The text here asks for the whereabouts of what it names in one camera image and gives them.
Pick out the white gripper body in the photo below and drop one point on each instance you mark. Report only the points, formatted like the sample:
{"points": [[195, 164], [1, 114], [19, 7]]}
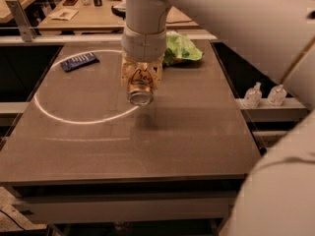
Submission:
{"points": [[143, 44]]}

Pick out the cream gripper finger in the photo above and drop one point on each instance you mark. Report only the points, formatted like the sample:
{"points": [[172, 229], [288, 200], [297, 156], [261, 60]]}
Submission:
{"points": [[156, 71], [127, 67]]}

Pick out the orange soda can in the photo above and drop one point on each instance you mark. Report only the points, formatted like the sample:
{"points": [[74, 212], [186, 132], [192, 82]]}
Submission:
{"points": [[140, 86]]}

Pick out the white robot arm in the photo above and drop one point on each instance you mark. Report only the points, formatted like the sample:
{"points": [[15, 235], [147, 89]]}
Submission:
{"points": [[276, 37]]}

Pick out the green chip bag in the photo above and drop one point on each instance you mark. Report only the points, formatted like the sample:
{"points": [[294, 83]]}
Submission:
{"points": [[180, 49]]}

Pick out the black sunglasses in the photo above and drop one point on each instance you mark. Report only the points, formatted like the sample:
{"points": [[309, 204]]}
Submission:
{"points": [[118, 12]]}

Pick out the blue snack bar wrapper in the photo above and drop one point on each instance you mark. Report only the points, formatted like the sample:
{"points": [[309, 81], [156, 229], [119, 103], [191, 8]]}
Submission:
{"points": [[79, 61]]}

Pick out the white packet on desk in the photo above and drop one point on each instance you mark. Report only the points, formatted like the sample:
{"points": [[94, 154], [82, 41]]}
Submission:
{"points": [[64, 14]]}

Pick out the brown wallet on desk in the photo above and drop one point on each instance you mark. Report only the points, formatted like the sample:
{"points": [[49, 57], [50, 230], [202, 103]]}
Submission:
{"points": [[70, 2]]}

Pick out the clear bottle left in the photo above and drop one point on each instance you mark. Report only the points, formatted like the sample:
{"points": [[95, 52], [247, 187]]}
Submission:
{"points": [[253, 96]]}

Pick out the clear bottle right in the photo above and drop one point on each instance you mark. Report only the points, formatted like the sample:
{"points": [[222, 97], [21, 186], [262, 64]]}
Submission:
{"points": [[277, 95]]}

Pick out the left metal bracket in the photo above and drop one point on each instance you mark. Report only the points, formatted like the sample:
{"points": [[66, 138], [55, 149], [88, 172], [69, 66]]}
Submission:
{"points": [[26, 31]]}

